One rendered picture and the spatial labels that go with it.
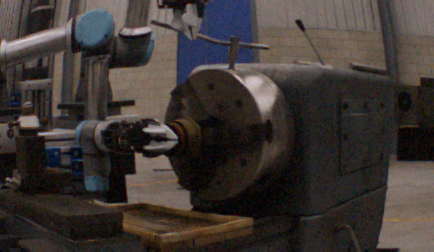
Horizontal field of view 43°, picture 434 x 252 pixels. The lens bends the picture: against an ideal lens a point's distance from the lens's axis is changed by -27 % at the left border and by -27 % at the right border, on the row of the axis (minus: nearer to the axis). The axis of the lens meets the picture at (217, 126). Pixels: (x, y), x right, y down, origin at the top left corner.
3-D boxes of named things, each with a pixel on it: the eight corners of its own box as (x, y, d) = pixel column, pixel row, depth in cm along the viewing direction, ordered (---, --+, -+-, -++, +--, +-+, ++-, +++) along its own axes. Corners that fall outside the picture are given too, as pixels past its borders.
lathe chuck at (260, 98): (181, 179, 191) (195, 60, 186) (275, 208, 171) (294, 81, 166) (158, 182, 185) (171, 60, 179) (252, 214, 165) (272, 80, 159)
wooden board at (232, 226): (145, 215, 180) (144, 201, 180) (253, 232, 157) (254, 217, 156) (69, 221, 158) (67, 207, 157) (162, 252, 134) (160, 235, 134)
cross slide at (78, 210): (31, 198, 152) (29, 182, 152) (126, 233, 124) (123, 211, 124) (-8, 200, 140) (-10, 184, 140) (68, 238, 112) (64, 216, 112)
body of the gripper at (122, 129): (129, 156, 159) (100, 152, 167) (155, 154, 165) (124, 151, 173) (128, 122, 158) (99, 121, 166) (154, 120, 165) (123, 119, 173)
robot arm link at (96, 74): (85, 19, 192) (84, 177, 195) (82, 16, 181) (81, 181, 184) (118, 13, 193) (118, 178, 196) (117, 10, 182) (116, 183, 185)
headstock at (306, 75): (298, 181, 246) (297, 70, 244) (393, 182, 215) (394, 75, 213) (180, 204, 202) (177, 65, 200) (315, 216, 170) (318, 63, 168)
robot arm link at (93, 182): (111, 189, 185) (108, 149, 185) (109, 194, 174) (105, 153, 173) (87, 187, 184) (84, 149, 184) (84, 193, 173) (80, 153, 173)
